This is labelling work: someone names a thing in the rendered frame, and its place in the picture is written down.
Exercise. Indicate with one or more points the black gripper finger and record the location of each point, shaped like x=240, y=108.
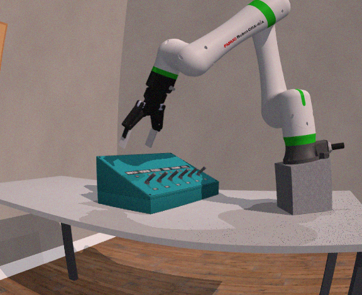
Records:
x=156, y=123
x=131, y=120

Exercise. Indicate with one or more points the teal switch console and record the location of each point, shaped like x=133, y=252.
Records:
x=131, y=182

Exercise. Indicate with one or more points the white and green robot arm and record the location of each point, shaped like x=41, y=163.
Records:
x=290, y=110

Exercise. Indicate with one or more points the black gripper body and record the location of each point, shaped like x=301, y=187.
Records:
x=151, y=97

